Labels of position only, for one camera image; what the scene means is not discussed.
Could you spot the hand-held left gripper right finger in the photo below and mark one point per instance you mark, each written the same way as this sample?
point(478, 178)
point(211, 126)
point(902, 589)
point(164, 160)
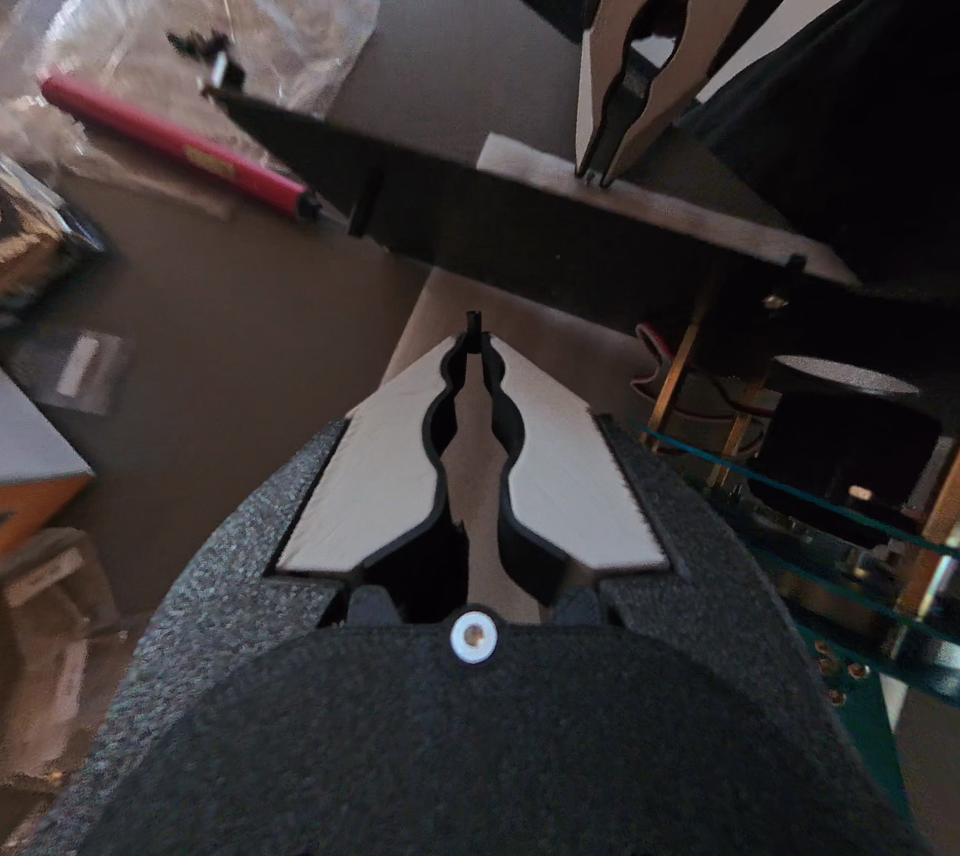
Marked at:
point(585, 488)

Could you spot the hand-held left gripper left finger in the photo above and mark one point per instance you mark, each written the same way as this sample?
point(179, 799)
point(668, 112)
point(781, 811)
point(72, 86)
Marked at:
point(367, 488)

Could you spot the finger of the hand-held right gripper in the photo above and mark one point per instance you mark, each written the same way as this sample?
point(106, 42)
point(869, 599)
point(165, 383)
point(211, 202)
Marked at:
point(619, 8)
point(712, 23)

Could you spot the blue hobby robot arm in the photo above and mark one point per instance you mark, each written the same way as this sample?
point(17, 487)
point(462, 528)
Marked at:
point(525, 226)

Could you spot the white foam sheet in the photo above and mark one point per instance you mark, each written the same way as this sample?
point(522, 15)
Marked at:
point(675, 203)

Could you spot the small clear parts bag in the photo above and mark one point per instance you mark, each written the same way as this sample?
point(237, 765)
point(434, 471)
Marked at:
point(75, 372)
point(52, 646)

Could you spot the large clear zip bag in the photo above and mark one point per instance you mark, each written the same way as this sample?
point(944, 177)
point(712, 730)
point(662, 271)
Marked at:
point(285, 8)

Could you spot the orange cardboard box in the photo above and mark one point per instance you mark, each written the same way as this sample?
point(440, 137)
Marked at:
point(30, 451)

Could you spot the narrow clear sleeve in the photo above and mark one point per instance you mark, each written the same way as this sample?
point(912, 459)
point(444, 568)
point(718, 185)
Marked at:
point(135, 177)

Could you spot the red screwdriver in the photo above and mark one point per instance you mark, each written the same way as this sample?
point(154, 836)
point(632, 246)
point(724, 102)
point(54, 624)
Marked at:
point(172, 143)

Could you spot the silver foil bag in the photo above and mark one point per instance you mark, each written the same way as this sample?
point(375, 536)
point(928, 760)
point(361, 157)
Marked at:
point(37, 233)

